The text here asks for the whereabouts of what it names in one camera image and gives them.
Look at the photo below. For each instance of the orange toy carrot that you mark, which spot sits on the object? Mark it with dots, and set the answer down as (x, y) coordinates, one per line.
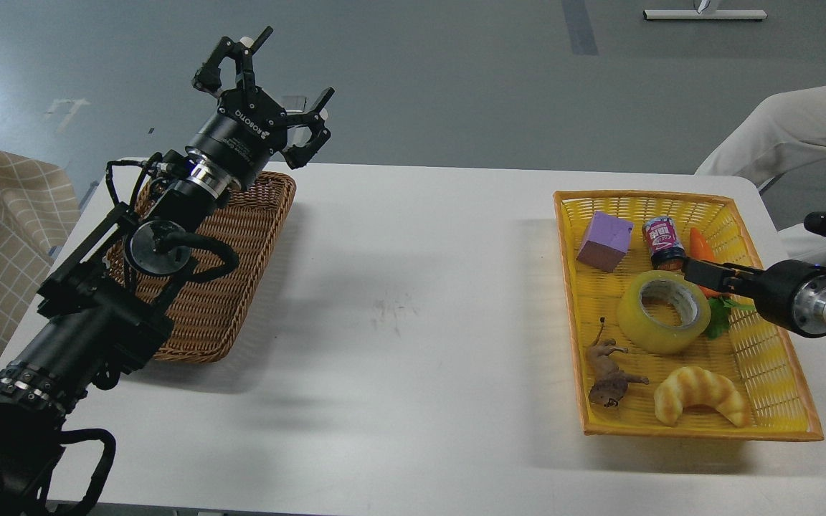
(720, 304)

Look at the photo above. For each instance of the toy croissant bread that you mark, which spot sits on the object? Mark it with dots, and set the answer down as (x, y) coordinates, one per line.
(691, 386)

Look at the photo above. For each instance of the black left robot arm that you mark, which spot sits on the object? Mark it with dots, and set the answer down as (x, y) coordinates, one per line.
(107, 305)

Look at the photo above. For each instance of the small purple drink can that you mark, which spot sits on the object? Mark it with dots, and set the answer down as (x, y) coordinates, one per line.
(664, 245)

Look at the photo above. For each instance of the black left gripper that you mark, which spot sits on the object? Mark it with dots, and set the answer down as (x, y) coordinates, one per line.
(244, 132)

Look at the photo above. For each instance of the purple foam cube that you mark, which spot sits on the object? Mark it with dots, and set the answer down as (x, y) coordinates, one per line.
(605, 242)

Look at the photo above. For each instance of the white metal stand base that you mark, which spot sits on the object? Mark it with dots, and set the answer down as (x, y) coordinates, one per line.
(705, 11)

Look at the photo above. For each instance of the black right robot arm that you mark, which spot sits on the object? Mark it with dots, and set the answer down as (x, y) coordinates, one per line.
(815, 224)

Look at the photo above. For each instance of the yellow plastic basket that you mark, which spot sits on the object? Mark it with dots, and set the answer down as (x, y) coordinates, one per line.
(757, 356)

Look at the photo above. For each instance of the yellow tape roll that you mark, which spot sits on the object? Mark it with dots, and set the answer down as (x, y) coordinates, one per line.
(662, 313)

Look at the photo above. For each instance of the brown toy lion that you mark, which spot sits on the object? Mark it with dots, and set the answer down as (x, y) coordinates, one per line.
(611, 382)

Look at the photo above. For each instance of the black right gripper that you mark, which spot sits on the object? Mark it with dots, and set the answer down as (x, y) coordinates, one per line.
(790, 294)

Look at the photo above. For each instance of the person in beige clothes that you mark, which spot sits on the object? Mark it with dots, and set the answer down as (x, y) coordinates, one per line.
(784, 132)

